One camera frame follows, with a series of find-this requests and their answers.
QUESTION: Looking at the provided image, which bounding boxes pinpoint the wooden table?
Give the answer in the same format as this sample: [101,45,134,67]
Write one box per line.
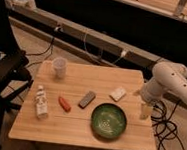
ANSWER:
[8,61,157,150]

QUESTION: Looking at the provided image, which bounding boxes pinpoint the orange carrot-shaped object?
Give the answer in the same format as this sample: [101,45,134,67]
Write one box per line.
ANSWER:
[58,96,71,112]

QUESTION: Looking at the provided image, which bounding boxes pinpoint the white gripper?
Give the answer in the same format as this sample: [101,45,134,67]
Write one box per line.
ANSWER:
[139,79,164,120]

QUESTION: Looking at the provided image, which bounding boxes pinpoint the black floor cables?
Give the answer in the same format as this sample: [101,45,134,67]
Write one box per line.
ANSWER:
[143,98,187,150]

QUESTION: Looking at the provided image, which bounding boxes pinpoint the white sponge block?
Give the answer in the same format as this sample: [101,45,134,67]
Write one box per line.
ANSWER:
[110,87,126,102]

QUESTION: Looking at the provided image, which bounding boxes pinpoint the grey rectangular block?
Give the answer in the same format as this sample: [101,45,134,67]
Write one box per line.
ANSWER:
[79,91,96,109]

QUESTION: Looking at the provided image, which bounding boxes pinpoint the black chair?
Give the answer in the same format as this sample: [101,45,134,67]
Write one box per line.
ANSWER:
[0,51,33,150]

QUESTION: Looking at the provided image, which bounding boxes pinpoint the white plastic cup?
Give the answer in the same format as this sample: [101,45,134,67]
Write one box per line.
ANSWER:
[52,57,67,79]

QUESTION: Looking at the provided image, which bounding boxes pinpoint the white glue bottle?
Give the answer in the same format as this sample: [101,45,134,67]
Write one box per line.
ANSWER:
[35,85,48,119]

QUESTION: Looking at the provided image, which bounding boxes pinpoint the long metal rail beam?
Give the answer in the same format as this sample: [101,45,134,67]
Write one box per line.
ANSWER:
[4,0,187,75]

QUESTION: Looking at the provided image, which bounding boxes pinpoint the green ceramic bowl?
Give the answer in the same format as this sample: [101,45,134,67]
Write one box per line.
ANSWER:
[90,103,127,140]

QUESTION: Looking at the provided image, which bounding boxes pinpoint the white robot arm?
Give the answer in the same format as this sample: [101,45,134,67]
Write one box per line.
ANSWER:
[139,62,187,120]

